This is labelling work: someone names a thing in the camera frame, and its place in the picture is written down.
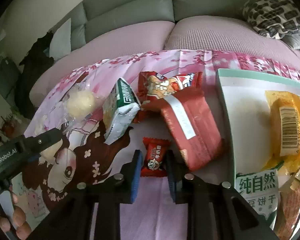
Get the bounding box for green white cracker packet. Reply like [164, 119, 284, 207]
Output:
[103, 78, 140, 145]

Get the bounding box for grey sofa with pink cover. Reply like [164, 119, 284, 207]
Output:
[29, 0, 300, 107]

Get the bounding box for light grey cushion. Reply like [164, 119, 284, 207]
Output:
[49, 19, 71, 61]

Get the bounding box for black white patterned cushion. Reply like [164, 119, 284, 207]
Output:
[242, 0, 300, 40]

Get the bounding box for red cartoon snack packet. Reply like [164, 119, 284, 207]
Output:
[138, 71, 203, 102]

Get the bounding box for small red candy packet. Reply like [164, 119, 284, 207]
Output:
[141, 137, 171, 178]

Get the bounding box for dark red snack box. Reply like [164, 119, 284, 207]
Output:
[141, 88, 224, 172]

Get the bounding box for pink cartoon print cloth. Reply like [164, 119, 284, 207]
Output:
[12, 49, 300, 239]

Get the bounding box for peach barcode pastry packet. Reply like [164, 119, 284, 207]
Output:
[274, 169, 300, 239]

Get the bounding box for black clothing pile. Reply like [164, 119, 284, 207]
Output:
[14, 31, 54, 119]

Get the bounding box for clear bag white pastry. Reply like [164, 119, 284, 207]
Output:
[62, 83, 106, 133]

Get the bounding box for teal white tray box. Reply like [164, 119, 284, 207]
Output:
[216, 68, 300, 240]

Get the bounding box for green mung bean biscuit packet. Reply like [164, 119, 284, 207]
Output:
[235, 169, 280, 229]

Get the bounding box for person left hand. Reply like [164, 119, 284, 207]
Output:
[0, 190, 32, 239]

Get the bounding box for orange bread packet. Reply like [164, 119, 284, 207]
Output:
[263, 90, 300, 174]

